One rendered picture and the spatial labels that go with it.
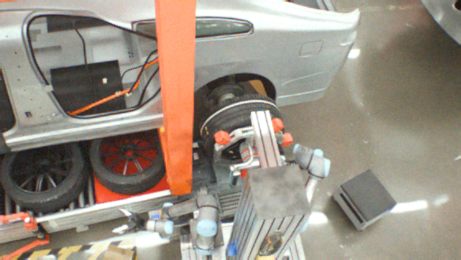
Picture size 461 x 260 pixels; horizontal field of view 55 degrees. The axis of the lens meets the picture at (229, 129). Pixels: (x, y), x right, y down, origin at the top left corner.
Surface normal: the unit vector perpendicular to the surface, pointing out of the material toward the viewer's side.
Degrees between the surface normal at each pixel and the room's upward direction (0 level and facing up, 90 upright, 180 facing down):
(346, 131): 0
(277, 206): 0
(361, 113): 0
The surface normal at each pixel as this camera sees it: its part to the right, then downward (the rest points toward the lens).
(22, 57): 0.25, 0.71
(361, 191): 0.08, -0.52
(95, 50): 0.25, 0.30
